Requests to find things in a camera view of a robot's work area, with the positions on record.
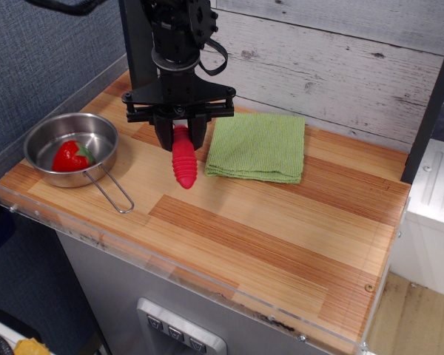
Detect red toy strawberry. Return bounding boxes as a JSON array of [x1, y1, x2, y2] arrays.
[[52, 140, 96, 172]]

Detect small steel saucepan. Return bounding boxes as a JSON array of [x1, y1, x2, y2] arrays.
[[24, 112, 134, 214]]

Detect red-handled metal fork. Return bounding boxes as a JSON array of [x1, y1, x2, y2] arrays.
[[172, 121, 198, 189]]

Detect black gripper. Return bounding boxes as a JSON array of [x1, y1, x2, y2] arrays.
[[121, 72, 236, 151]]

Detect silver dispenser button panel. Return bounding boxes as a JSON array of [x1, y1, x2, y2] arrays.
[[136, 297, 228, 354]]

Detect yellow and black object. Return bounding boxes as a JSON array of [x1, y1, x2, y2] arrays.
[[0, 336, 52, 355]]

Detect black right frame post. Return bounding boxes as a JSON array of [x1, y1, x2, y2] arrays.
[[400, 59, 444, 184]]

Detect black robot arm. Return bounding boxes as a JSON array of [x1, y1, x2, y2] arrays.
[[119, 1, 236, 151]]

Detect black frame post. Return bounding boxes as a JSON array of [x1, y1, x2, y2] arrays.
[[400, 59, 444, 184], [118, 0, 158, 104]]

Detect white cabinet with metal top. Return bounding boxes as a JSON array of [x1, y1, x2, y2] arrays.
[[390, 139, 444, 294]]

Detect folded green cloth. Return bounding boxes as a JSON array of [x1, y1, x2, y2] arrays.
[[205, 113, 306, 184]]

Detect clear acrylic table guard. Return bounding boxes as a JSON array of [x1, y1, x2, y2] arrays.
[[0, 58, 409, 354]]

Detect black left frame post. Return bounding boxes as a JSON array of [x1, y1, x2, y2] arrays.
[[118, 0, 158, 104]]

